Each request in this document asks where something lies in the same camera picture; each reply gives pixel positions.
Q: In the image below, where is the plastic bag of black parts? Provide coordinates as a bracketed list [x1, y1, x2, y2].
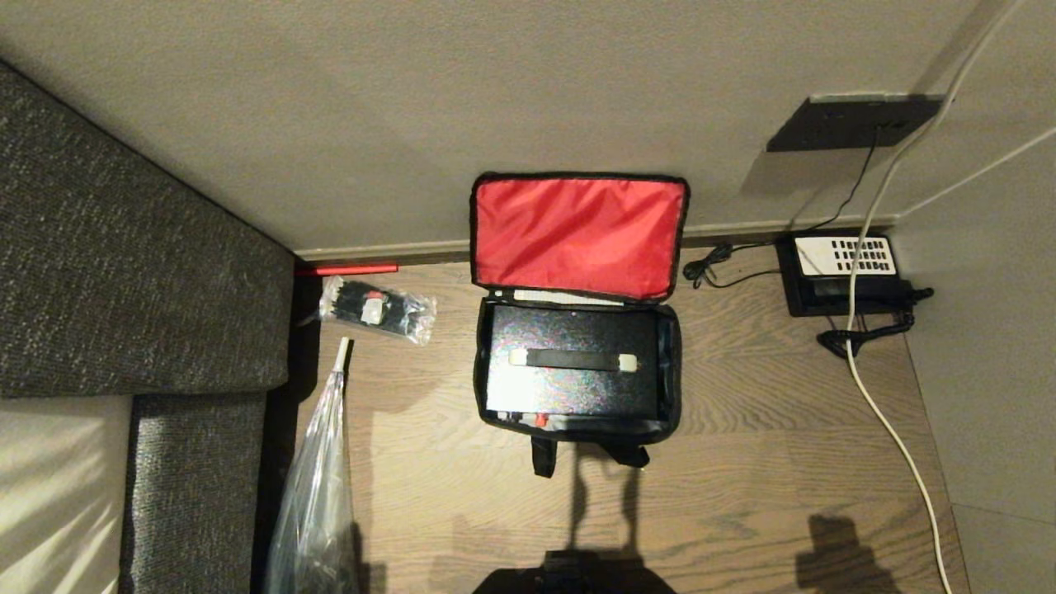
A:
[317, 275, 439, 348]

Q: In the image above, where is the black power cable with plug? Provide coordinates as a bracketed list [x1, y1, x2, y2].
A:
[816, 285, 936, 361]

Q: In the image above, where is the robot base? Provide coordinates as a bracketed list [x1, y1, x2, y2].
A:
[473, 549, 679, 594]

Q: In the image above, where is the thin white cable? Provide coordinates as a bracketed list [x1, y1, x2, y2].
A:
[894, 125, 1056, 220]

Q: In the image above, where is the red-lined bag lid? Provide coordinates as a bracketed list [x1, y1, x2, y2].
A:
[469, 172, 691, 305]

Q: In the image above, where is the open black bag red lining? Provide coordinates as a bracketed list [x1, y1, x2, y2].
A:
[473, 295, 684, 480]

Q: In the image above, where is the black device with white grille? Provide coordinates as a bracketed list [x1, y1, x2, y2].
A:
[775, 233, 913, 319]

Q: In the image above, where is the grey fabric sofa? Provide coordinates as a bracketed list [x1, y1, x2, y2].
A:
[0, 61, 297, 594]

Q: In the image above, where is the black case with handle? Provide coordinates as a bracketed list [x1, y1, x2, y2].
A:
[484, 303, 662, 418]

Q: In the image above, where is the black wall outlet plate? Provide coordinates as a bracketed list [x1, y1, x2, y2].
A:
[765, 92, 946, 154]

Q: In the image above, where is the long clear plastic bag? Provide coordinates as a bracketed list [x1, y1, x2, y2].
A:
[263, 336, 365, 594]

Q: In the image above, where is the grey baseboard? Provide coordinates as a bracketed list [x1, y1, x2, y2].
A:
[292, 215, 901, 264]

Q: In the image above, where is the red stick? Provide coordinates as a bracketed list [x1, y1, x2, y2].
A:
[295, 262, 400, 277]

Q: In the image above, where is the thick white cable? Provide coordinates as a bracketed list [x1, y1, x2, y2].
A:
[845, 0, 1034, 594]

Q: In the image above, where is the thin black cable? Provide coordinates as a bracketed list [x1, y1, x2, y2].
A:
[682, 124, 881, 290]

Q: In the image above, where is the white paper strip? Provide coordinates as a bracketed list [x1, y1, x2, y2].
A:
[490, 288, 625, 309]

